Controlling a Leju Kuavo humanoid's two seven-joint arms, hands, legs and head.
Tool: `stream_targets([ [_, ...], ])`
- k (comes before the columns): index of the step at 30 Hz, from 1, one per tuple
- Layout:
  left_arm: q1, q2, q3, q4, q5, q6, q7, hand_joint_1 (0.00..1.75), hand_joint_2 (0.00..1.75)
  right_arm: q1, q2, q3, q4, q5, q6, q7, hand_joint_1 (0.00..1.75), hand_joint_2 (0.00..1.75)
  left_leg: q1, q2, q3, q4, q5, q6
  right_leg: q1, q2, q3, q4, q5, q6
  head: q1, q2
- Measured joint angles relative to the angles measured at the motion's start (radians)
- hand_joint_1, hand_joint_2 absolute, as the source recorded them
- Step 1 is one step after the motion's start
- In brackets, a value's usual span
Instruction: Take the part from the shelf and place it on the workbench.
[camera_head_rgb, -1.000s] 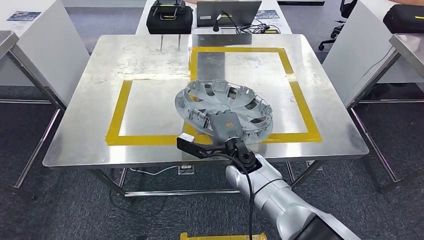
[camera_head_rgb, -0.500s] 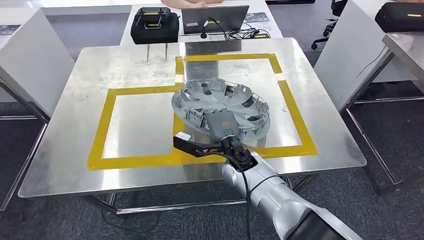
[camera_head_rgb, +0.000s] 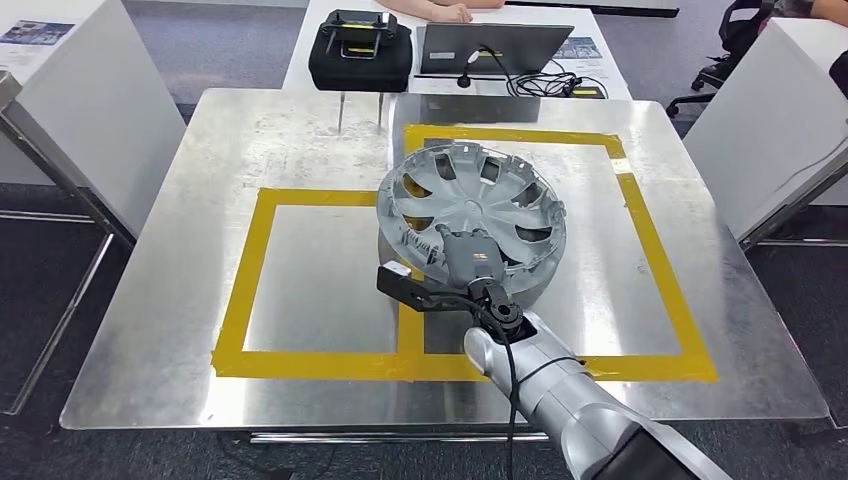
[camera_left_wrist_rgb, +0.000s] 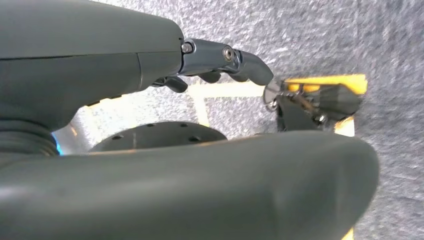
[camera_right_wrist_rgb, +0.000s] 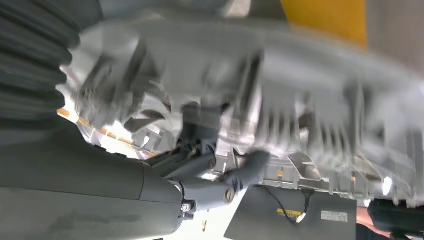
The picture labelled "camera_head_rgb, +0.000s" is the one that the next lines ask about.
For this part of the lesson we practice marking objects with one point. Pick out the black power adapter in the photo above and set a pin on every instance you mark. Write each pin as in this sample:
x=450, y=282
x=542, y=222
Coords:
x=586, y=91

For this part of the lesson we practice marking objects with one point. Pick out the dark grey laptop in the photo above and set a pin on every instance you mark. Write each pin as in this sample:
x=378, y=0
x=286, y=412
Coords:
x=530, y=50

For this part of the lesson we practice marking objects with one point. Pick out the printed paper sheet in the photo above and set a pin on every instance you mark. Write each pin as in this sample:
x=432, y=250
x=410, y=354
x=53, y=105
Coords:
x=583, y=48
x=33, y=32

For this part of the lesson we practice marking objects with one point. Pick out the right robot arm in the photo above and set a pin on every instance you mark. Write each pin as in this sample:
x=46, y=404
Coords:
x=563, y=397

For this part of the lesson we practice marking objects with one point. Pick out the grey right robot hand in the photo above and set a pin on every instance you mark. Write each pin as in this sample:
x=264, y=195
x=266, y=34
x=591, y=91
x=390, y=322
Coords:
x=474, y=258

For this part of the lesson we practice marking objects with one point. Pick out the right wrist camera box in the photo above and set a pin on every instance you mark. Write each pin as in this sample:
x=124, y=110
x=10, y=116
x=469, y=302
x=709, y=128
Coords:
x=404, y=288

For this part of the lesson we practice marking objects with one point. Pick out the white desk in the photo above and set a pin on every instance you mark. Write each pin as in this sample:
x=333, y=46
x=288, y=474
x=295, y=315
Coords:
x=762, y=132
x=298, y=66
x=99, y=132

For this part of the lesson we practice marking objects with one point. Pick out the silver plastic hubcap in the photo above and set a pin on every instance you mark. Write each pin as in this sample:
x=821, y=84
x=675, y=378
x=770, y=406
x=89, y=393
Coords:
x=477, y=205

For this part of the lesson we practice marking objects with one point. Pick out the person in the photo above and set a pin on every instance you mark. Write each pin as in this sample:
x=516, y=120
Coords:
x=450, y=13
x=831, y=10

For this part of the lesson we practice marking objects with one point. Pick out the black carry case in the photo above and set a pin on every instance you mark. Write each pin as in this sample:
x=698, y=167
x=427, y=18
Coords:
x=358, y=73
x=840, y=73

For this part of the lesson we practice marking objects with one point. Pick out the black office chair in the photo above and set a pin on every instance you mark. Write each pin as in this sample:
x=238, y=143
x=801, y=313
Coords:
x=742, y=26

